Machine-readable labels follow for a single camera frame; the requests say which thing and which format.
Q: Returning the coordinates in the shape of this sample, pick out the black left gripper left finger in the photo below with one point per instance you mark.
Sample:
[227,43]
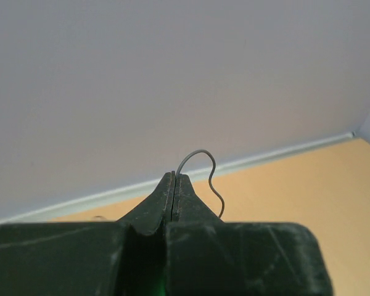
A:
[123,257]

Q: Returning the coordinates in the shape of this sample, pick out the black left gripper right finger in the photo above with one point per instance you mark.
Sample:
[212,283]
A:
[211,257]

